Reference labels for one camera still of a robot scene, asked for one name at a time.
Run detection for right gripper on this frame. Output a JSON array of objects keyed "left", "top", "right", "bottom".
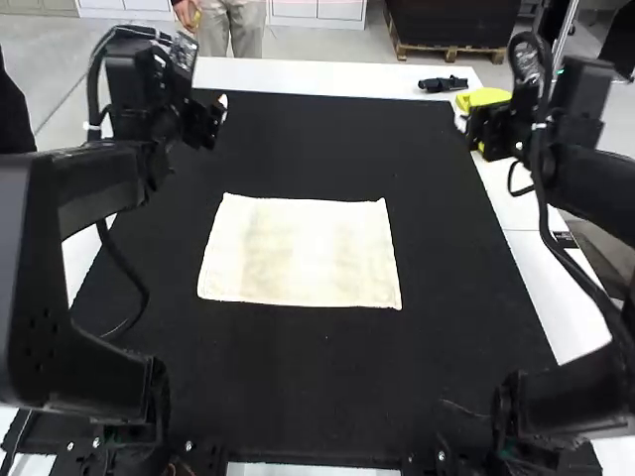
[{"left": 452, "top": 87, "right": 528, "bottom": 163}]

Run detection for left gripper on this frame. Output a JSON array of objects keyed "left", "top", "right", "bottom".
[{"left": 172, "top": 92, "right": 230, "bottom": 151}]

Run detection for pale towel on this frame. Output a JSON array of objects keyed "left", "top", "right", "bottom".
[{"left": 196, "top": 191, "right": 403, "bottom": 312}]

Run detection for person's hand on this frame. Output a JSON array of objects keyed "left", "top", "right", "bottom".
[{"left": 171, "top": 0, "right": 199, "bottom": 27}]

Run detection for wooden pallet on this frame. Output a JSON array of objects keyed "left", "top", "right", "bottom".
[{"left": 386, "top": 9, "right": 518, "bottom": 65}]

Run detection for person's legs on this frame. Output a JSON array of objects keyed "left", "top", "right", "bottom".
[{"left": 195, "top": 0, "right": 269, "bottom": 59}]

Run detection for black crate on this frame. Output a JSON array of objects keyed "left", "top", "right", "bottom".
[{"left": 384, "top": 0, "right": 520, "bottom": 49}]

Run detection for black mat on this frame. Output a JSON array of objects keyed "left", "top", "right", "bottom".
[{"left": 0, "top": 87, "right": 604, "bottom": 470}]

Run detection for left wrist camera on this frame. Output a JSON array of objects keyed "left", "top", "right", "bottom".
[{"left": 167, "top": 32, "right": 200, "bottom": 86}]

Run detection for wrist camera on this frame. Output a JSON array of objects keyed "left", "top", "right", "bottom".
[
  {"left": 167, "top": 32, "right": 200, "bottom": 86},
  {"left": 507, "top": 31, "right": 547, "bottom": 86}
]

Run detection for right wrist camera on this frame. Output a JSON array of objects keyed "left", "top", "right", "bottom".
[{"left": 507, "top": 31, "right": 547, "bottom": 86}]

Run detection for black cable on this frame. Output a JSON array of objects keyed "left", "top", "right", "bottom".
[
  {"left": 504, "top": 159, "right": 538, "bottom": 198},
  {"left": 82, "top": 27, "right": 120, "bottom": 143},
  {"left": 533, "top": 34, "right": 629, "bottom": 358},
  {"left": 95, "top": 216, "right": 152, "bottom": 341}
]

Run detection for grey metal post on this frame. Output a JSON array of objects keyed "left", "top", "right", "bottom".
[{"left": 548, "top": 0, "right": 581, "bottom": 63}]

